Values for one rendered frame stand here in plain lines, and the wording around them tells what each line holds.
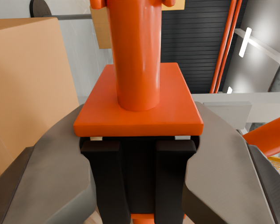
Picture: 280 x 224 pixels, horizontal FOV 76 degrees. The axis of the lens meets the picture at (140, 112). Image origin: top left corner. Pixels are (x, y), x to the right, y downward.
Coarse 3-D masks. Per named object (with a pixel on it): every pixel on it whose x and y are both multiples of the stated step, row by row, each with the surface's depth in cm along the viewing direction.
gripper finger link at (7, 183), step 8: (24, 152) 8; (16, 160) 8; (24, 160) 8; (8, 168) 7; (16, 168) 7; (24, 168) 7; (0, 176) 7; (8, 176) 7; (16, 176) 7; (0, 184) 7; (8, 184) 7; (16, 184) 7; (0, 192) 6; (8, 192) 6; (0, 200) 6; (8, 200) 6; (0, 208) 6; (0, 216) 6
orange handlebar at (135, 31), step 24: (96, 0) 6; (120, 0) 6; (144, 0) 6; (168, 0) 6; (120, 24) 7; (144, 24) 7; (120, 48) 7; (144, 48) 7; (120, 72) 8; (144, 72) 8; (120, 96) 9; (144, 96) 8
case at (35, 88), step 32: (0, 32) 16; (32, 32) 21; (0, 64) 16; (32, 64) 21; (64, 64) 29; (0, 96) 16; (32, 96) 21; (64, 96) 29; (0, 128) 16; (32, 128) 21; (0, 160) 16
